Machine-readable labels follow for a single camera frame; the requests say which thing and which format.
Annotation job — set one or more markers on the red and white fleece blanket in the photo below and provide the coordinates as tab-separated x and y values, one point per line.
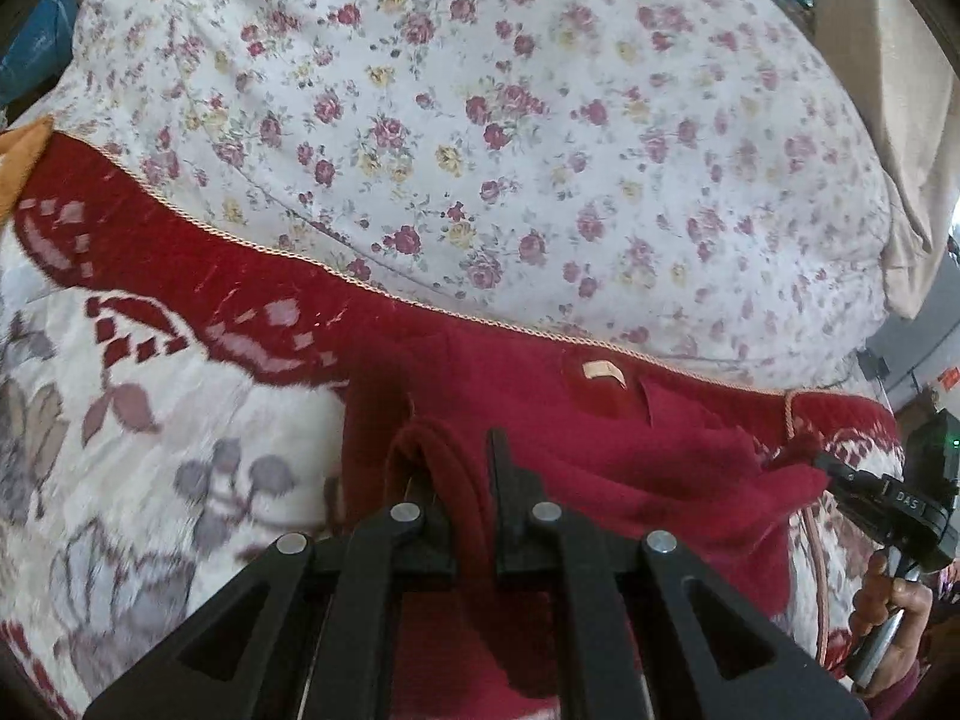
150	360

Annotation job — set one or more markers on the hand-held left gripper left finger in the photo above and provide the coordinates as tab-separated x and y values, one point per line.
427	547

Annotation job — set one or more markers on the beige pillow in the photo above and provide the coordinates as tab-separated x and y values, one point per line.
900	90

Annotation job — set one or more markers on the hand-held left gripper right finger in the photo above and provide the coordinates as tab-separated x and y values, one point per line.
517	532

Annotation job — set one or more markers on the person's right hand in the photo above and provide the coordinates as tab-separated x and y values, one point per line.
913	615

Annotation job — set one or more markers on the blue bag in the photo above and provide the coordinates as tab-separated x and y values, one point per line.
37	37

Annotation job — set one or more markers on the white floral quilt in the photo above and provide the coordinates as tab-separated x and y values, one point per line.
450	90

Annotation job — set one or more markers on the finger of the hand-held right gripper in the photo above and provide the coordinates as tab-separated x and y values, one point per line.
851	471
862	514

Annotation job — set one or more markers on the orange plush blanket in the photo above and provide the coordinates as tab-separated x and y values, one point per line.
19	165

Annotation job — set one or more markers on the person's right forearm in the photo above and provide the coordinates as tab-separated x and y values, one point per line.
928	681

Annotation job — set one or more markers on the red fleece sweater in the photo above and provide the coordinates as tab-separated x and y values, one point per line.
600	450

